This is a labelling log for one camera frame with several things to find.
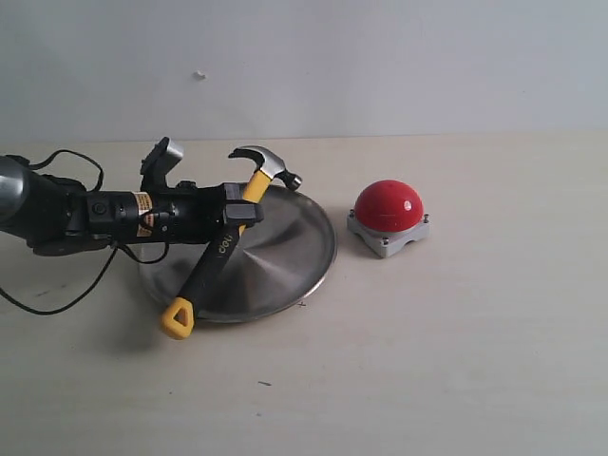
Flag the yellow black claw hammer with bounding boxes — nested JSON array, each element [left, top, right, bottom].
[[161, 145, 302, 340]]

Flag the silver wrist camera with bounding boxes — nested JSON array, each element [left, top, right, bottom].
[[140, 137, 184, 192]]

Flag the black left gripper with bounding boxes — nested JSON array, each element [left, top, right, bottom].
[[85, 181, 264, 244]]

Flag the red dome push button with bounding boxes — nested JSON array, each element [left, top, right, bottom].
[[346, 180, 430, 258]]

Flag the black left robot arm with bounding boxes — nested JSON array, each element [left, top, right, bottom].
[[1, 155, 242, 257]]

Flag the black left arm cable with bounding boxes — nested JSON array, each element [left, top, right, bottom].
[[0, 149, 172, 315]]

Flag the round steel plate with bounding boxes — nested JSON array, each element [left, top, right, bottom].
[[139, 181, 339, 325]]

